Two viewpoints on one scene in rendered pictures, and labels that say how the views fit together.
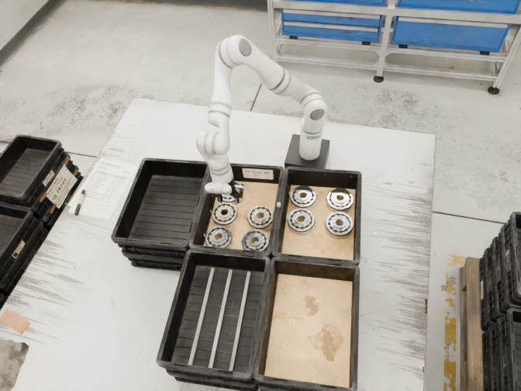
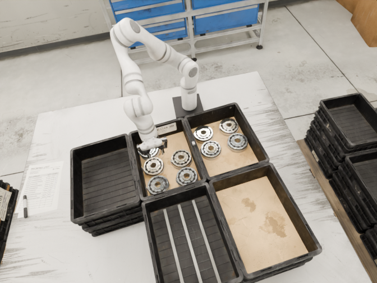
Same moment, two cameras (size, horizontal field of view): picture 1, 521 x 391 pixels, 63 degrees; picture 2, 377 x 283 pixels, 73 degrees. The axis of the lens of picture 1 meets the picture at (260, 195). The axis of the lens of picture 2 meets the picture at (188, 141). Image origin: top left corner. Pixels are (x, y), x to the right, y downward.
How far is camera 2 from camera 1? 46 cm
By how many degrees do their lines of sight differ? 14
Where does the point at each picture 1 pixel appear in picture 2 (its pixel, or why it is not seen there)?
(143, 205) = (84, 186)
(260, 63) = (148, 37)
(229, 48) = (123, 28)
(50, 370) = not seen: outside the picture
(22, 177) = not seen: outside the picture
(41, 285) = not seen: outside the picture
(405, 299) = (298, 174)
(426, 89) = (223, 57)
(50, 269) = (19, 272)
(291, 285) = (227, 196)
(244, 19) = (92, 49)
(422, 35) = (212, 24)
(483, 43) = (247, 19)
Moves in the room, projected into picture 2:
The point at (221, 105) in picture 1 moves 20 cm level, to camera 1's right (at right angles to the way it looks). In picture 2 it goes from (134, 74) to (180, 53)
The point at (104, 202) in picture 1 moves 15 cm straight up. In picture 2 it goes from (46, 198) to (30, 186)
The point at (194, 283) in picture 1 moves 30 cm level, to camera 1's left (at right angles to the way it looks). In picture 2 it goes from (155, 227) to (90, 268)
